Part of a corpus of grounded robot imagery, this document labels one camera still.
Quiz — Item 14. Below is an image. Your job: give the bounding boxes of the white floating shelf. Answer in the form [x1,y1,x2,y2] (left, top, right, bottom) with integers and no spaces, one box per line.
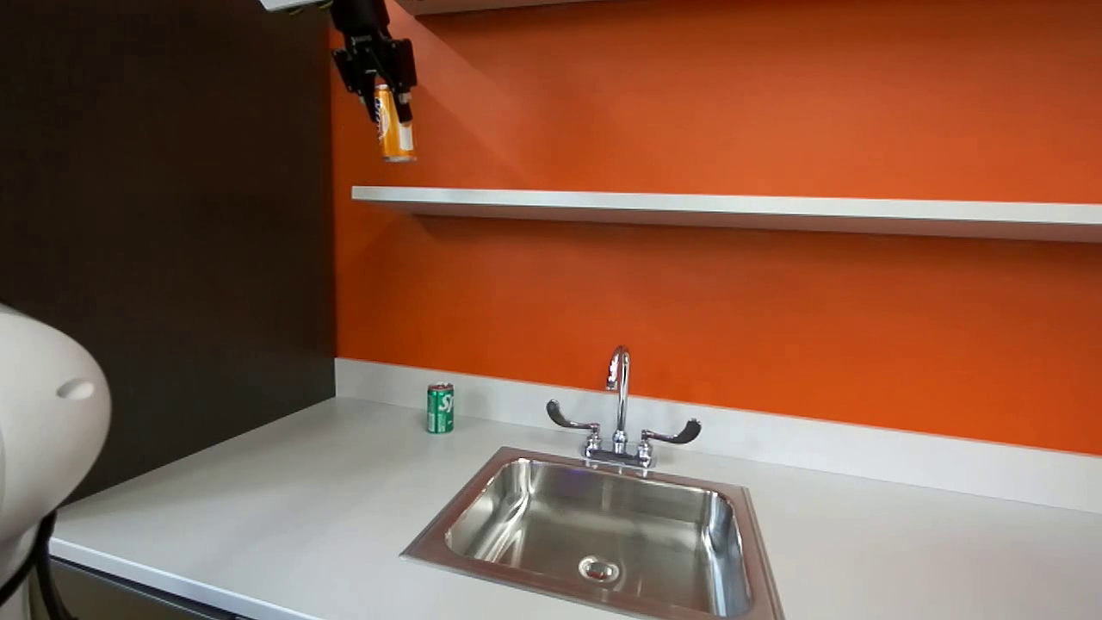
[348,184,1102,245]

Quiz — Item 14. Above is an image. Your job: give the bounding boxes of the chrome two-handle faucet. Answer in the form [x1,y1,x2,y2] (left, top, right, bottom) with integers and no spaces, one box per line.
[543,344,705,479]

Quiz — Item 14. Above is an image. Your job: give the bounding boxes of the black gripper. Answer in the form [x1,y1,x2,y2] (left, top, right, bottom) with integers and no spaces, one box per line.
[327,0,421,133]

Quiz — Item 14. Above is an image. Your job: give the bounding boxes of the orange soda can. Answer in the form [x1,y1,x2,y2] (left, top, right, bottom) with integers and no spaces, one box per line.
[375,81,421,166]

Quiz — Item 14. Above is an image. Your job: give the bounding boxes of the white backsplash strip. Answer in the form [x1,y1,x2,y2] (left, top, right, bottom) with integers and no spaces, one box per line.
[330,354,1102,518]

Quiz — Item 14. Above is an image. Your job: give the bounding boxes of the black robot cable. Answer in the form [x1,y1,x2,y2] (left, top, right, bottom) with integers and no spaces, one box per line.
[0,515,79,620]

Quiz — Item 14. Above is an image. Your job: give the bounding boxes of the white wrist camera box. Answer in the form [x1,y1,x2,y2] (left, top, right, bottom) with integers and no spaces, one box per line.
[256,0,338,19]

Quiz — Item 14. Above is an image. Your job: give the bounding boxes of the green soda can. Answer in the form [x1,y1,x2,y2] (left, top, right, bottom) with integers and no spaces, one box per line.
[424,384,457,438]

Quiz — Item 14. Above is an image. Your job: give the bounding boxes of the stainless steel sink basin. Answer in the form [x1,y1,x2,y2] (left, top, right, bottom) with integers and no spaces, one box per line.
[400,444,788,620]

